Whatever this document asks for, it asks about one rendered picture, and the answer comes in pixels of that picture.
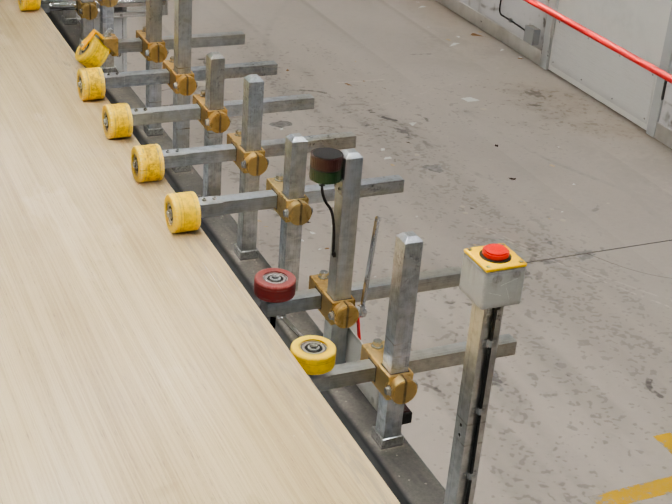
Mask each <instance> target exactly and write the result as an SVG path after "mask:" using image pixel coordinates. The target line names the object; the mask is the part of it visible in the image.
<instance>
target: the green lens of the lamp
mask: <svg viewBox="0 0 672 504"><path fill-rule="evenodd" d="M342 170H343V167H342V169H341V170H340V171H338V172H334V173H323V172H318V171H316V170H314V169H312V167H311V166H310V169H309V178H310V180H312V181H313V182H316V183H319V184H326V185H330V184H336V183H339V182H340V181H341V180H342Z"/></svg>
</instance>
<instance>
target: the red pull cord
mask: <svg viewBox="0 0 672 504"><path fill-rule="evenodd" d="M523 1H525V2H527V3H529V4H531V5H532V6H534V7H536V8H538V9H539V10H541V11H543V12H545V13H547V14H548V15H550V16H552V17H554V18H555V19H557V20H559V21H561V22H563V23H564V24H566V25H568V26H570V27H571V28H573V29H575V30H577V31H579V32H580V33H582V34H584V35H586V36H587V37H589V38H591V39H593V40H595V41H596V42H598V43H600V44H602V45H603V46H605V47H607V48H609V49H611V50H612V51H614V52H616V53H618V54H619V55H621V56H623V57H625V58H627V59H628V60H630V61H632V62H634V63H636V64H637V65H639V66H641V67H643V68H644V69H646V70H648V71H650V72H652V73H653V74H655V75H657V76H659V77H660V78H662V79H664V80H666V81H668V82H669V83H671V84H672V75H671V74H669V73H667V72H665V71H664V70H662V69H660V68H658V67H656V66H655V65H653V64H651V63H649V62H647V61H646V60H644V59H642V58H640V57H638V56H636V55H635V54H633V53H631V52H629V51H627V50H626V49H624V48H622V47H620V46H618V45H617V44H615V43H613V42H611V41H609V40H608V39H606V38H604V37H602V36H600V35H599V34H597V33H595V32H593V31H591V30H590V29H588V28H586V27H584V26H582V25H580V24H579V23H577V22H575V21H573V20H571V19H570V18H568V17H566V16H564V15H562V14H561V13H559V12H557V11H555V10H553V9H552V8H550V7H548V6H546V5H544V4H543V3H541V2H539V1H537V0H523Z"/></svg>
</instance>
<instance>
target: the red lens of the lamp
mask: <svg viewBox="0 0 672 504"><path fill-rule="evenodd" d="M313 150H315V149H313ZM313 150H312V151H311V155H310V166H311V167H312V168H314V169H316V170H318V171H323V172H334V171H338V170H340V169H342V167H343V158H344V154H343V152H341V151H340V150H339V151H340V152H341V153H342V155H343V156H342V157H340V158H339V159H335V160H324V159H319V158H317V157H315V156H314V155H313V154H312V152H313Z"/></svg>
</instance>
